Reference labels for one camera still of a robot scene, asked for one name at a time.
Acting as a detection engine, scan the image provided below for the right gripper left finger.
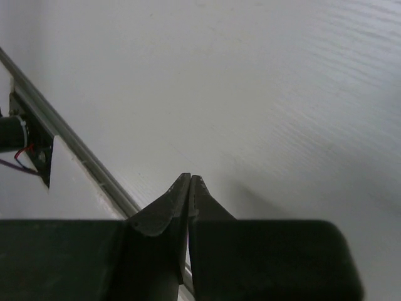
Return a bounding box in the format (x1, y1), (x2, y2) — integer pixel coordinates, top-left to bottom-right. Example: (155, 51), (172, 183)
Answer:
(127, 173), (190, 236)

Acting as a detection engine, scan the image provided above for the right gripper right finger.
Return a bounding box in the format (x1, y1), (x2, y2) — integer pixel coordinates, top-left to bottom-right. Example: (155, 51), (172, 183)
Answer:
(189, 175), (235, 221)

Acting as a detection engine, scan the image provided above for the aluminium table rail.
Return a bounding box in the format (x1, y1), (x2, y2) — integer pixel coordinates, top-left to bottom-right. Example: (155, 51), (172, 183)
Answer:
(1, 50), (141, 217)

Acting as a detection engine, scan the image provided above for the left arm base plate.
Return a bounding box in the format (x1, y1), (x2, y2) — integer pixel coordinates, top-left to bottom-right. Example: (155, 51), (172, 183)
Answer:
(9, 92), (53, 187)

